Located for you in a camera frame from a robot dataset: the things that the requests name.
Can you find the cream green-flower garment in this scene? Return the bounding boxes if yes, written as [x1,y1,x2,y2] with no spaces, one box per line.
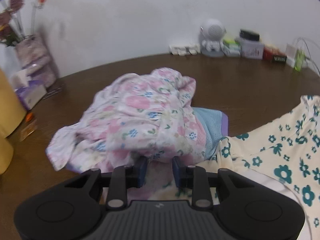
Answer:
[159,94,320,240]

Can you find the pink floral garment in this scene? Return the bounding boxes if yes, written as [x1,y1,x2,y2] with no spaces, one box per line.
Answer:
[46,68,206,173]

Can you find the black small box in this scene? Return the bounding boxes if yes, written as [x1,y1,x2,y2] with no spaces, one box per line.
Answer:
[239,29,260,42]

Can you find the yellow thermos jug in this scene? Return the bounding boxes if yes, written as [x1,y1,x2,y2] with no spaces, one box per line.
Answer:
[0,70,27,138]

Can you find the green white small boxes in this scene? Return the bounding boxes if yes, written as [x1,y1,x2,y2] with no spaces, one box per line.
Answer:
[222,39,241,57]

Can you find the white charger block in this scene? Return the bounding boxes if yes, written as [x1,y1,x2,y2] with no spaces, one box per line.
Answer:
[285,44,297,67]

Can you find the green spray bottle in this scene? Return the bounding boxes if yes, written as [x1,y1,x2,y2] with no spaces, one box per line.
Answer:
[293,49,306,72]

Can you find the white charging cable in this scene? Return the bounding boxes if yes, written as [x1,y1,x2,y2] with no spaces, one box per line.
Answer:
[291,36,320,75]

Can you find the red dark label box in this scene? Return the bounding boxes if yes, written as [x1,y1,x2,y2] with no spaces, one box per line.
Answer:
[263,46,287,64]

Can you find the yellow mug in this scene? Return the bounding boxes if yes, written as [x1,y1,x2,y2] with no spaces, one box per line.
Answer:
[0,137,14,175]

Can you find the blue purple garment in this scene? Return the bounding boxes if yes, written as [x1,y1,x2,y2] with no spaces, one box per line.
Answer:
[193,107,228,160]

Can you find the white small connectors row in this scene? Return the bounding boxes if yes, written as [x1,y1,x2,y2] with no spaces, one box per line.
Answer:
[169,44,201,56]

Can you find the white astronaut robot figurine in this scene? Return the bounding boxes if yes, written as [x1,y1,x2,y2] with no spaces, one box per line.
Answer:
[199,18,226,57]

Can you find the pink knitted vase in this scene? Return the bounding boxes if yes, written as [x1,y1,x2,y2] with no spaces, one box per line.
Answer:
[15,34,56,88]

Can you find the purple tissue box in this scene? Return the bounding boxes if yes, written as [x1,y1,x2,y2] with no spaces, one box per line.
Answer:
[10,69,47,111]

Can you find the orange small item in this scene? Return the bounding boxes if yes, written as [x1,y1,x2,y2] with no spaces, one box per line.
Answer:
[19,112,39,141]

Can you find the grey tin box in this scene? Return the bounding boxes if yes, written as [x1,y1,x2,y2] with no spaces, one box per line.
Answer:
[237,37,264,60]

